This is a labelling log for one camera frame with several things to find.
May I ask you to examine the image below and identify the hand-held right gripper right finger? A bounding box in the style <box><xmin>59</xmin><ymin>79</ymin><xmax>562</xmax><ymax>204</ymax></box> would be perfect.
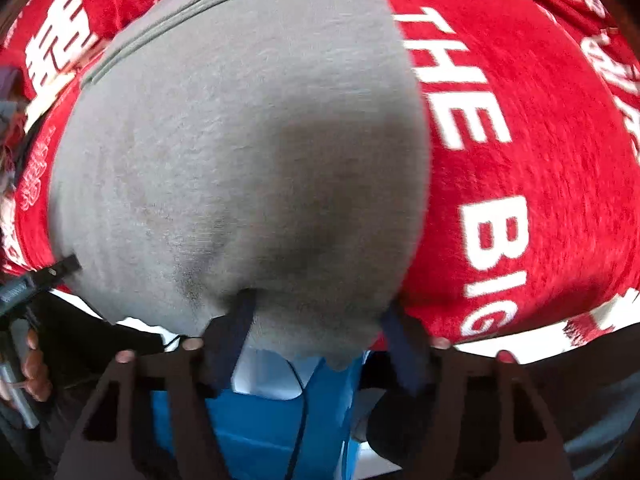
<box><xmin>380</xmin><ymin>300</ymin><xmax>576</xmax><ymax>480</ymax></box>

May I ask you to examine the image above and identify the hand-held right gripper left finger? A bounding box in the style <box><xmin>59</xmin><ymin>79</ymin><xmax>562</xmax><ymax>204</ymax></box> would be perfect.
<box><xmin>55</xmin><ymin>292</ymin><xmax>258</xmax><ymax>480</ymax></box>

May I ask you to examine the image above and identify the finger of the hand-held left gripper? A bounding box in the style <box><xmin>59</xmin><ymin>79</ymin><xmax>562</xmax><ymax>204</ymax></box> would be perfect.
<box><xmin>30</xmin><ymin>254</ymin><xmax>82</xmax><ymax>286</ymax></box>

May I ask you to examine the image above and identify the grey knit sweater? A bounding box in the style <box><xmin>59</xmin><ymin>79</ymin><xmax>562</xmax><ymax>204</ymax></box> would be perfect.
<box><xmin>47</xmin><ymin>0</ymin><xmax>433</xmax><ymax>373</ymax></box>

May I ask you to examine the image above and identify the pile of mixed clothes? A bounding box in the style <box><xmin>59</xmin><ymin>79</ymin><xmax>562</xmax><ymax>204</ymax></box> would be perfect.
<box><xmin>0</xmin><ymin>65</ymin><xmax>31</xmax><ymax>196</ymax></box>

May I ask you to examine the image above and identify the person's left hand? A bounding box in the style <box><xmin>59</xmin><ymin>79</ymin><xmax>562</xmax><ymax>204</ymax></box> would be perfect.
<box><xmin>22</xmin><ymin>327</ymin><xmax>53</xmax><ymax>403</ymax></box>

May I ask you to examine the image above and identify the black rounded cloth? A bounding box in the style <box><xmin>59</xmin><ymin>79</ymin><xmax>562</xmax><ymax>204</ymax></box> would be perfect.
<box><xmin>367</xmin><ymin>390</ymin><xmax>451</xmax><ymax>468</ymax></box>

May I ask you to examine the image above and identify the blue and white box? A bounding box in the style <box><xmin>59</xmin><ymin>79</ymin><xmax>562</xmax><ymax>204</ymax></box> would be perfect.
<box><xmin>150</xmin><ymin>345</ymin><xmax>371</xmax><ymax>480</ymax></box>

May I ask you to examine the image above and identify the red printed blanket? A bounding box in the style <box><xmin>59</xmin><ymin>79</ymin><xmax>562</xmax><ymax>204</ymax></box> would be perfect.
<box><xmin>0</xmin><ymin>0</ymin><xmax>640</xmax><ymax>356</ymax></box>

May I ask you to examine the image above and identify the thin black cable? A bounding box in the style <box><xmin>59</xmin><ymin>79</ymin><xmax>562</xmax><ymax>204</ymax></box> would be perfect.
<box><xmin>165</xmin><ymin>332</ymin><xmax>307</xmax><ymax>480</ymax></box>

